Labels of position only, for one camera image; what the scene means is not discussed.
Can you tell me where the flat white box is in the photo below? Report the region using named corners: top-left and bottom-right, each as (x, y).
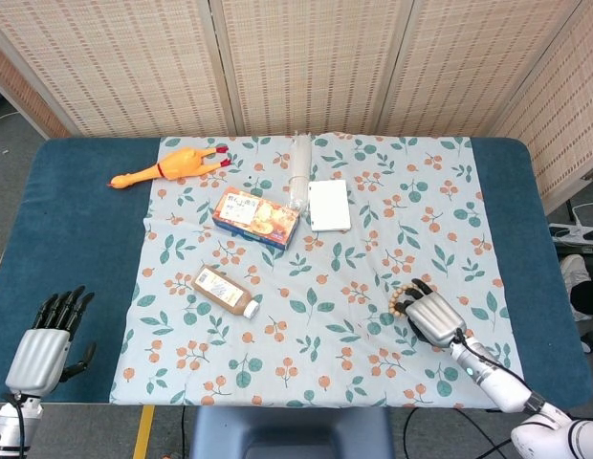
top-left (308, 179), bottom-right (352, 233)

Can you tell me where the brown drink bottle white cap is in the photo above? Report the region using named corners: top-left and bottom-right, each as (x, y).
top-left (190, 264), bottom-right (260, 320)

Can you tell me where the dark blue felt table cover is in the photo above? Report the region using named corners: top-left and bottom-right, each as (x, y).
top-left (0, 137), bottom-right (593, 410)

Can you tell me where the wooden bead bracelet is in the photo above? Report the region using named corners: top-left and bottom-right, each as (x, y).
top-left (389, 282), bottom-right (422, 317)

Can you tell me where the woven bamboo screen panel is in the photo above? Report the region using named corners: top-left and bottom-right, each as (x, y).
top-left (0, 37), bottom-right (71, 140)
top-left (0, 0), bottom-right (231, 140)
top-left (377, 0), bottom-right (589, 138)
top-left (209, 0), bottom-right (415, 138)
top-left (492, 0), bottom-right (593, 214)

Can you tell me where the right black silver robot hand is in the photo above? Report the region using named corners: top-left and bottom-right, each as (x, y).
top-left (394, 278), bottom-right (468, 348)

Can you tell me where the white device on floor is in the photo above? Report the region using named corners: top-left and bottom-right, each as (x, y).
top-left (548, 200), bottom-right (593, 248)

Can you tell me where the black floor cable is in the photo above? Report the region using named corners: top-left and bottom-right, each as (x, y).
top-left (404, 408), bottom-right (513, 459)

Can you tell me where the floral light blue tablecloth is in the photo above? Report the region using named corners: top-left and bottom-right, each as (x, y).
top-left (108, 133), bottom-right (532, 411)

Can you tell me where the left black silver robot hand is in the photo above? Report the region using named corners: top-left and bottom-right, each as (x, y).
top-left (4, 285), bottom-right (98, 397)

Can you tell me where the blue orange snack box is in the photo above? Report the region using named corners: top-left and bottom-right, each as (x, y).
top-left (211, 186), bottom-right (301, 251)

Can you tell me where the white shoe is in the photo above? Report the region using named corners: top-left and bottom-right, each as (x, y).
top-left (560, 252), bottom-right (592, 297)

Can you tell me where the yellow rubber chicken toy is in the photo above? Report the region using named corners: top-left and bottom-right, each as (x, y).
top-left (109, 146), bottom-right (233, 191)

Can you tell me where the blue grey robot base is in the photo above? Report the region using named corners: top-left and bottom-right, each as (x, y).
top-left (188, 405), bottom-right (396, 459)

